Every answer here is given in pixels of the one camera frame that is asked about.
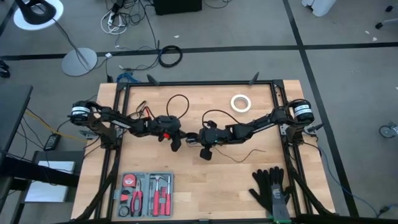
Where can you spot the white tape roll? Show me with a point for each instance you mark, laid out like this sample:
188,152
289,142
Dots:
232,103

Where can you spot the white trash bin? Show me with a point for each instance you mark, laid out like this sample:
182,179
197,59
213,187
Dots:
318,6

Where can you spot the white flat box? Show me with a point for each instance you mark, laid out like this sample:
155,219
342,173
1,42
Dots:
46,186

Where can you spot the red tape measure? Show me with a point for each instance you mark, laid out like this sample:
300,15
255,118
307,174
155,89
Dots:
129,181

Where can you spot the grey tool kit case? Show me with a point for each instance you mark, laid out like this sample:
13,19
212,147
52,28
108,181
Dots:
146,193

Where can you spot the black work glove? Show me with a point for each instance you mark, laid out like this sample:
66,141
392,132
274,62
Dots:
262,186

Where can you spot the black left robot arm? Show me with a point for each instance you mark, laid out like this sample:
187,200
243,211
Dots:
124,124

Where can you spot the white floor lamp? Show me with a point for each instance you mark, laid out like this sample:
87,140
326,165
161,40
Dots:
79,62

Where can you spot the black metal stand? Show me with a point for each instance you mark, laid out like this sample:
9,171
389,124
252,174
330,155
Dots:
37,172

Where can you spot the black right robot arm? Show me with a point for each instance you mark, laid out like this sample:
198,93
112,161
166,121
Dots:
258,126

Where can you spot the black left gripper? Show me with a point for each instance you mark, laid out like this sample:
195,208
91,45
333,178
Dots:
169,127

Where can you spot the small black tape roll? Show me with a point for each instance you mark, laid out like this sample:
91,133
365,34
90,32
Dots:
123,207

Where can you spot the black glove grey cuff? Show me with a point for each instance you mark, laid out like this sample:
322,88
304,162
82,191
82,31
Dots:
280,202

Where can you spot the grey caster wheel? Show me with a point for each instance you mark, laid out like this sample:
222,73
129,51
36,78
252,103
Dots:
387,131

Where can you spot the black chair caster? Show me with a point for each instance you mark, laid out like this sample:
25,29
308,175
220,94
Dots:
389,9
379,25

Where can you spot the white power strip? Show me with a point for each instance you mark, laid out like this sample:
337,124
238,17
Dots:
111,19

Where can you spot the black box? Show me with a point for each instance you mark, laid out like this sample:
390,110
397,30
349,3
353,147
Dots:
177,6

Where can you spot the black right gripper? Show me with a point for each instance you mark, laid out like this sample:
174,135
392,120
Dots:
217,135

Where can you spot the black power adapter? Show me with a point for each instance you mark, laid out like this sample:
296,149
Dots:
52,142

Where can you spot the dark desk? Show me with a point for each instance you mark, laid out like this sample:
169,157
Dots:
12,112

